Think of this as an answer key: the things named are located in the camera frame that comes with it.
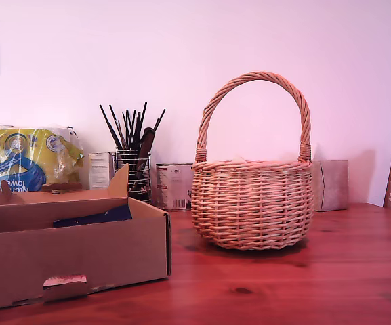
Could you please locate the blue Terry's mini eggs bag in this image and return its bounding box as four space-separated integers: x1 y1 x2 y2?
52 204 133 229

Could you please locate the woven wicker basket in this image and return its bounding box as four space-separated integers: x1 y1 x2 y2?
190 70 316 251

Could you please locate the brown cardboard box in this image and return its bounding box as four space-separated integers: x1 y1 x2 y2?
0 162 173 313

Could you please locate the white labelled tin can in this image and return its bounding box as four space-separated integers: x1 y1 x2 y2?
155 162 194 212

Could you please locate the dark brown flat tool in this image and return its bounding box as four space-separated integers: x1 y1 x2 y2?
136 127 156 170

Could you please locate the black thin stick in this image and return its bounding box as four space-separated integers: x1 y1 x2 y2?
108 104 130 152
152 108 167 132
99 104 125 152
136 101 148 150

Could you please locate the small white carton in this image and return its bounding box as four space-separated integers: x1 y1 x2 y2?
88 152 116 190

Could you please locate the yellow kitchen towel pack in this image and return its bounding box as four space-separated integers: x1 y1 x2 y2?
0 123 85 194

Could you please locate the wire utensil holder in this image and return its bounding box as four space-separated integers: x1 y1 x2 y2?
115 148 152 205

